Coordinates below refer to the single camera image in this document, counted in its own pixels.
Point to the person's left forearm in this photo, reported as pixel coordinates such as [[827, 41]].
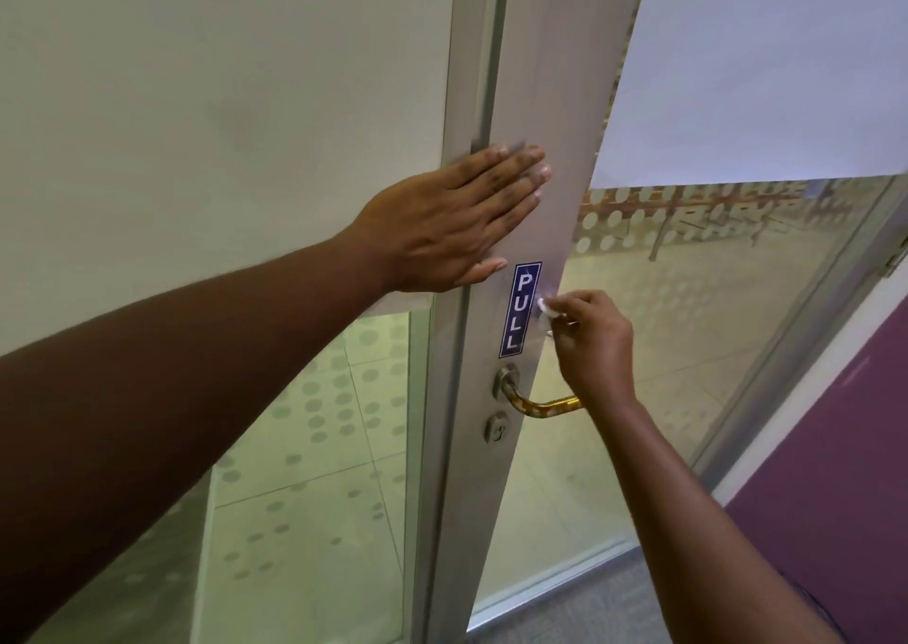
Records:
[[177, 395]]

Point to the person's left hand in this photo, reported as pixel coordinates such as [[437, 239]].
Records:
[[433, 228]]

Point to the person's right hand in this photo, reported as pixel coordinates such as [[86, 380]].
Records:
[[599, 353]]

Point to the white paper sheet on door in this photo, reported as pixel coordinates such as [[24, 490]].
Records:
[[766, 62]]

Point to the silver door lock cylinder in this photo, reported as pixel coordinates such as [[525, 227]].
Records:
[[496, 428]]

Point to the person's left thumb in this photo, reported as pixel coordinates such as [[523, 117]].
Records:
[[482, 272]]

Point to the person's right fingers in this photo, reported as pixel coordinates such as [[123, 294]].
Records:
[[574, 308]]

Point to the large white sheet on panel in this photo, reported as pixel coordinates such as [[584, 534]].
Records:
[[213, 97]]

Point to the dotted fixed glass panel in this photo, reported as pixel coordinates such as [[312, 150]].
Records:
[[312, 487]]

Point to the blue door sign sticker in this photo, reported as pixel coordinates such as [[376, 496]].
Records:
[[521, 310]]

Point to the person's left middle finger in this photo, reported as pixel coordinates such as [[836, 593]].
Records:
[[525, 182]]

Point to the aluminium door jamb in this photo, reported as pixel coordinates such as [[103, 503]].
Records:
[[468, 62]]

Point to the small white cleaning wipe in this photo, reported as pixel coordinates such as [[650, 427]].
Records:
[[547, 308]]

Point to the person's right forearm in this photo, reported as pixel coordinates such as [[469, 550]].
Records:
[[681, 523]]

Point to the aluminium framed glass door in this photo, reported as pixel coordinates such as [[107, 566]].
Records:
[[553, 62]]

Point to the person's left little finger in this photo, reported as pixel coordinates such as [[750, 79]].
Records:
[[486, 155]]

